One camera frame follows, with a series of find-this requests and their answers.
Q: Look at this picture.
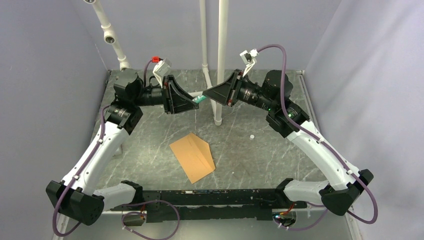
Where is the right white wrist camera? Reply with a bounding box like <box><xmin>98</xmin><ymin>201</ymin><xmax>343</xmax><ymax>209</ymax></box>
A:
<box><xmin>239</xmin><ymin>48</ymin><xmax>259</xmax><ymax>77</ymax></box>

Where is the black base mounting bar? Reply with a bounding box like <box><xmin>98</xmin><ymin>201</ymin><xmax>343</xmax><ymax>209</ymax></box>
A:
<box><xmin>113</xmin><ymin>188</ymin><xmax>307</xmax><ymax>223</ymax></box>

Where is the white PVC pipe frame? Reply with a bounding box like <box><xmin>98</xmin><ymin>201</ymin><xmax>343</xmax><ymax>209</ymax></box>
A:
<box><xmin>82</xmin><ymin>0</ymin><xmax>230</xmax><ymax>127</ymax></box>

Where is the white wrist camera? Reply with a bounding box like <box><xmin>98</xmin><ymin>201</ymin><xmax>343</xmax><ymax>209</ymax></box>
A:
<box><xmin>239</xmin><ymin>48</ymin><xmax>259</xmax><ymax>77</ymax></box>
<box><xmin>151</xmin><ymin>56</ymin><xmax>172</xmax><ymax>89</ymax></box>

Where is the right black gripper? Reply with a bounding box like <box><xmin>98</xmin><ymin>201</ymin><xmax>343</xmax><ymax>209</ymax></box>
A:
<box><xmin>202</xmin><ymin>69</ymin><xmax>276</xmax><ymax>112</ymax></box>

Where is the green white glue stick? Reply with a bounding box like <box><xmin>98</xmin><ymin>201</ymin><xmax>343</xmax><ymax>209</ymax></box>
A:
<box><xmin>193</xmin><ymin>94</ymin><xmax>207</xmax><ymax>104</ymax></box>

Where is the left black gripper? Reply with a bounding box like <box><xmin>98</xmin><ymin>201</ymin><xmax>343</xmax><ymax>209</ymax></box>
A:
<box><xmin>132</xmin><ymin>74</ymin><xmax>199</xmax><ymax>114</ymax></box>

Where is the brown paper envelope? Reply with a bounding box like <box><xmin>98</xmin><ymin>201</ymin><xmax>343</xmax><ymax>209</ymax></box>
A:
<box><xmin>169</xmin><ymin>132</ymin><xmax>216</xmax><ymax>184</ymax></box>

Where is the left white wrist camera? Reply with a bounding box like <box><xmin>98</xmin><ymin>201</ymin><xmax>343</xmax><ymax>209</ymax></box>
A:
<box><xmin>151</xmin><ymin>56</ymin><xmax>172</xmax><ymax>89</ymax></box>

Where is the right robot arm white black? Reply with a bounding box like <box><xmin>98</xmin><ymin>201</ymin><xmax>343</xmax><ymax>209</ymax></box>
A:
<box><xmin>203</xmin><ymin>69</ymin><xmax>374</xmax><ymax>216</ymax></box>

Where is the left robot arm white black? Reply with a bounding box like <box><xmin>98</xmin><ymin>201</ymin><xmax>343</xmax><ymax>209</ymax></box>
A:
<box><xmin>46</xmin><ymin>68</ymin><xmax>203</xmax><ymax>226</ymax></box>

